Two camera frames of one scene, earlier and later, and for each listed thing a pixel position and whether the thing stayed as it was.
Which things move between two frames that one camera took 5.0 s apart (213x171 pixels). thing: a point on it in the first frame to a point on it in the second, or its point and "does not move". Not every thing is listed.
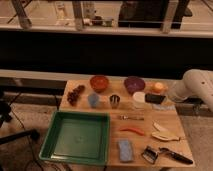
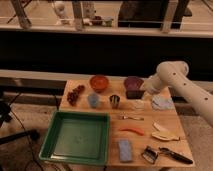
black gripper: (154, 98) to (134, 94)
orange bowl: (99, 83) does not move
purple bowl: (134, 84) does not move
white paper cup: (138, 98) does not move
